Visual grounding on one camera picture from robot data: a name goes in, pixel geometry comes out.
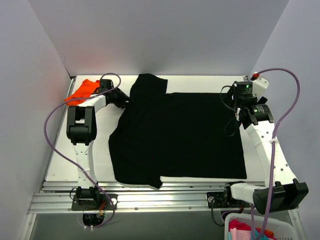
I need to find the black t shirt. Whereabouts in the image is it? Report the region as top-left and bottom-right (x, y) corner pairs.
(108, 73), (247, 188)

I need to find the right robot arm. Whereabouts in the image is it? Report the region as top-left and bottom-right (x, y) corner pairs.
(222, 79), (309, 215)

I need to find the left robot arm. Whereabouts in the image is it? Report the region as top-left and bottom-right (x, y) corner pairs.
(66, 79), (130, 210)

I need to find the orange folded t shirt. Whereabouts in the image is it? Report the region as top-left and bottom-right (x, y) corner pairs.
(64, 79), (100, 106)

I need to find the pink garment in basket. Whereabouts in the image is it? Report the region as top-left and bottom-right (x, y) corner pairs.
(228, 219), (251, 240)

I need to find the teal garment in basket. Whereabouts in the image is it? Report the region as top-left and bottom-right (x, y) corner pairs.
(251, 227), (269, 240)

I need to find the orange garment in basket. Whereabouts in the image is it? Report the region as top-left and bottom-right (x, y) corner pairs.
(256, 227), (275, 239)

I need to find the white laundry basket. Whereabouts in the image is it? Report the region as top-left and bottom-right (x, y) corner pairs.
(224, 213), (299, 240)

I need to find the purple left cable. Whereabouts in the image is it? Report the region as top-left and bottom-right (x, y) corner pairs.
(43, 72), (122, 229)

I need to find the purple cable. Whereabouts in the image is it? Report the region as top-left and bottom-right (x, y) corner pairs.
(250, 67), (300, 240)
(43, 72), (122, 229)

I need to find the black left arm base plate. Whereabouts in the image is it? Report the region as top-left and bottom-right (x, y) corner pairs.
(71, 193), (118, 211)

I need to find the aluminium frame rail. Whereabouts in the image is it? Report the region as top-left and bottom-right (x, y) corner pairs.
(27, 181), (300, 215)

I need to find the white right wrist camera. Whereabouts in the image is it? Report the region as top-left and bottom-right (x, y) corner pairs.
(251, 72), (269, 99)

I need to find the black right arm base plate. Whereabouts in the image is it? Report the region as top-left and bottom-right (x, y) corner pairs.
(206, 191), (250, 209)

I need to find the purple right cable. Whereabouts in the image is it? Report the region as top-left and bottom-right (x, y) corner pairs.
(250, 67), (300, 240)

